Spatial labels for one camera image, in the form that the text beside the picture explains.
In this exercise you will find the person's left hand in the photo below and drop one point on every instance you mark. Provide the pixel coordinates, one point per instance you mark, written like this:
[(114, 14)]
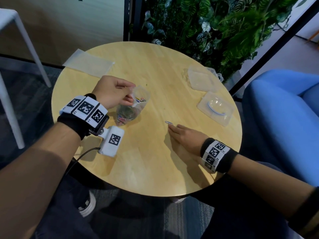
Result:
[(111, 92)]

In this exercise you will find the stack of plastic bags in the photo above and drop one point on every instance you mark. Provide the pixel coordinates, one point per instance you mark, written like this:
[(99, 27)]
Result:
[(87, 63)]

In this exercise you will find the person's left forearm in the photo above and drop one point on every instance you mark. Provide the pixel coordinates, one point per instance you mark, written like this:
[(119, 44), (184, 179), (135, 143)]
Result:
[(35, 176)]

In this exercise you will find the round wooden table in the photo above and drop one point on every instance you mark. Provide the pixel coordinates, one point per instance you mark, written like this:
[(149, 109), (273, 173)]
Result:
[(149, 166)]

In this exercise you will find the person's right shoe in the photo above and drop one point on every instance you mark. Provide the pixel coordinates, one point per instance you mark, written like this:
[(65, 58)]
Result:
[(178, 199)]

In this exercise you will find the person's left shoe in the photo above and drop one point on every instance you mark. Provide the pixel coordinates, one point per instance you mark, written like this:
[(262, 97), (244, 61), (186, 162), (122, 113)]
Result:
[(87, 205)]

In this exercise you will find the person's right shirt sleeve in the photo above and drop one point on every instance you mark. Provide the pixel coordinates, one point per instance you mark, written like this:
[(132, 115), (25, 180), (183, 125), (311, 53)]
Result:
[(306, 214)]

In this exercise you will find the person's right hand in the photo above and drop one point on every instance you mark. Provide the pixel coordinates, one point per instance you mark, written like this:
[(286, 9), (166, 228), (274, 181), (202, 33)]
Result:
[(192, 140)]

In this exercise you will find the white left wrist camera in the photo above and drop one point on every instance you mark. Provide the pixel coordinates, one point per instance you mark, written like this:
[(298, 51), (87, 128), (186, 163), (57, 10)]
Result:
[(112, 141)]

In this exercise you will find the clear plastic box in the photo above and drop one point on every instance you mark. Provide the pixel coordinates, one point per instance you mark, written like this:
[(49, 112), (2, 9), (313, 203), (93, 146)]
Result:
[(202, 79)]

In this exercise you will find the blue armchair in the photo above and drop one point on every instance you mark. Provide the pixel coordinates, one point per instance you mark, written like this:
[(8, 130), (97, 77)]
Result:
[(281, 121)]

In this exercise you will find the black right wristband with markers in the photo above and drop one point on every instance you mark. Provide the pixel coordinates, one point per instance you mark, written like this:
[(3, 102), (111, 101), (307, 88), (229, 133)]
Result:
[(221, 156)]

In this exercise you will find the person's shoe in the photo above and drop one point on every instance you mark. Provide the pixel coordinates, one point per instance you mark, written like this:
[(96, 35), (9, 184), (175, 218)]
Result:
[(87, 205), (178, 199)]

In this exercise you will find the person's dark trousers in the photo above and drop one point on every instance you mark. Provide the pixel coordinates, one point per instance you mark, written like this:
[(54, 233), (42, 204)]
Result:
[(62, 216)]

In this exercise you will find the green plant wall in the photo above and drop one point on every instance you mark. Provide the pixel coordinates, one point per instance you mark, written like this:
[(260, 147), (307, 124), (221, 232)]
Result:
[(219, 22)]

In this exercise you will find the clear plastic lid blue band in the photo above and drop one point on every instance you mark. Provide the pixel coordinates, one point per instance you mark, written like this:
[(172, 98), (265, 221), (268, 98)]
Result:
[(216, 109)]

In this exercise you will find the black wristband with markers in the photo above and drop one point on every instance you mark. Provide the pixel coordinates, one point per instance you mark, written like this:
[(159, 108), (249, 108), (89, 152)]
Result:
[(79, 114), (221, 156)]

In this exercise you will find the translucent plastic bag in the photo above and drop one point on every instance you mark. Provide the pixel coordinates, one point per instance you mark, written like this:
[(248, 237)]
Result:
[(129, 111)]

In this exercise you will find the black left wristband with markers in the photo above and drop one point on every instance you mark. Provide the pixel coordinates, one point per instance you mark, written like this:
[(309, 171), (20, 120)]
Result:
[(79, 114)]

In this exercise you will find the white chair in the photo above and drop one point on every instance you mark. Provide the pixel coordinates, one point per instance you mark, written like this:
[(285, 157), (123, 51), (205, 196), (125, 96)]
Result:
[(10, 19)]

